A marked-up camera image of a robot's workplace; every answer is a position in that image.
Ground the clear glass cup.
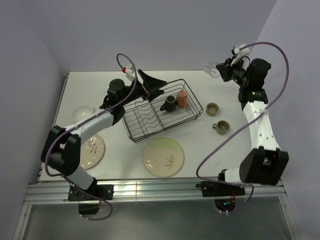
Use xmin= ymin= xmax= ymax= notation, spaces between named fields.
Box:
xmin=203 ymin=62 xmax=220 ymax=78

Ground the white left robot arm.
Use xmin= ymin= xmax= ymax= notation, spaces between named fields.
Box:
xmin=40 ymin=69 xmax=168 ymax=200

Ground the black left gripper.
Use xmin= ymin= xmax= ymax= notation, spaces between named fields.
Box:
xmin=119 ymin=69 xmax=167 ymax=107

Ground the dark wire dish rack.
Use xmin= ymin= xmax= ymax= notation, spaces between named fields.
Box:
xmin=122 ymin=78 xmax=203 ymax=143

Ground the beige small bowl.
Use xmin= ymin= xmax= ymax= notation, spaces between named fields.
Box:
xmin=205 ymin=102 xmax=220 ymax=117

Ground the pink and cream plate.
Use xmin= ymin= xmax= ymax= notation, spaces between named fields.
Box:
xmin=80 ymin=134 xmax=105 ymax=170

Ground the green and cream plate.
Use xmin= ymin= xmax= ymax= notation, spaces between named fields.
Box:
xmin=142 ymin=137 xmax=185 ymax=178

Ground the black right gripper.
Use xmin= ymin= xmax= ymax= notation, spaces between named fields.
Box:
xmin=216 ymin=55 xmax=250 ymax=87

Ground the orange and white bowl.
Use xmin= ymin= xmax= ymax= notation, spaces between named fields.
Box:
xmin=71 ymin=104 xmax=94 ymax=123

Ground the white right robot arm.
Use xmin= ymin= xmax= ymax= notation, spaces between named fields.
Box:
xmin=216 ymin=58 xmax=289 ymax=195

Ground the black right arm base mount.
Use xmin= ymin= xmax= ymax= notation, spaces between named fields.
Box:
xmin=195 ymin=181 xmax=246 ymax=198

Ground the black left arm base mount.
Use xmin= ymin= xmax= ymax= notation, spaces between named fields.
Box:
xmin=67 ymin=184 xmax=114 ymax=217

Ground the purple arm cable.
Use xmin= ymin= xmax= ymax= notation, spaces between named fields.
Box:
xmin=195 ymin=41 xmax=290 ymax=214
xmin=44 ymin=52 xmax=139 ymax=222

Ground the grey-green ceramic cup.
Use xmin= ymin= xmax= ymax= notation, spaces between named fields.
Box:
xmin=212 ymin=120 xmax=230 ymax=135

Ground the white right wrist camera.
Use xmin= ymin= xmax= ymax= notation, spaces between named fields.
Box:
xmin=230 ymin=43 xmax=250 ymax=66

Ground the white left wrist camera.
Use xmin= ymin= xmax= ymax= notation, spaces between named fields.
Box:
xmin=122 ymin=63 xmax=136 ymax=82

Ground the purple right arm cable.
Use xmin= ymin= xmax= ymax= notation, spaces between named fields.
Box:
xmin=195 ymin=41 xmax=290 ymax=214

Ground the pink ceramic mug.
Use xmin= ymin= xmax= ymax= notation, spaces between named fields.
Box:
xmin=176 ymin=90 xmax=188 ymax=108

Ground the dark brown mug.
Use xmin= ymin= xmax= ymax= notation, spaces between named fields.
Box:
xmin=160 ymin=95 xmax=176 ymax=112

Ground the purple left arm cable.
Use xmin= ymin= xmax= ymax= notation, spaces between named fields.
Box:
xmin=44 ymin=52 xmax=139 ymax=222

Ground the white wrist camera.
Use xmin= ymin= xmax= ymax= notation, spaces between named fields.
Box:
xmin=122 ymin=63 xmax=136 ymax=82
xmin=230 ymin=43 xmax=250 ymax=66

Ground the aluminium frame rail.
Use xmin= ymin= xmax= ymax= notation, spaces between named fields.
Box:
xmin=24 ymin=176 xmax=287 ymax=205

